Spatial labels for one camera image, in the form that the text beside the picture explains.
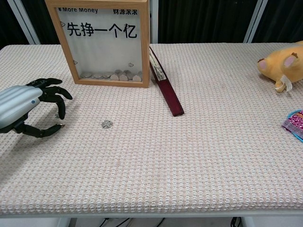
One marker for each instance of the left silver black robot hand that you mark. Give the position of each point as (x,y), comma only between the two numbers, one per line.
(16,104)

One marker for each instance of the wooden framed money box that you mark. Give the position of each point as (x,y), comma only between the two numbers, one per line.
(104,54)

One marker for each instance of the black curtain panel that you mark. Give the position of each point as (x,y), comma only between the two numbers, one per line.
(284,21)
(43,26)
(7,23)
(201,21)

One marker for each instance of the dark red folded fan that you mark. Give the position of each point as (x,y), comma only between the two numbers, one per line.
(169,94)

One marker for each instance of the beige woven tablecloth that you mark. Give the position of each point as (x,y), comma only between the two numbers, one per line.
(165,153)

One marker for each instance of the yellow plush toy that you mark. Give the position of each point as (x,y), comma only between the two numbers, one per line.
(277,66)

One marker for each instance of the purple patterned packet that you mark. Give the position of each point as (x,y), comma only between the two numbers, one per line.
(296,123)

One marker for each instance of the white metal frame post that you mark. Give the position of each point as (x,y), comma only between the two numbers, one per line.
(154,23)
(256,21)
(26,23)

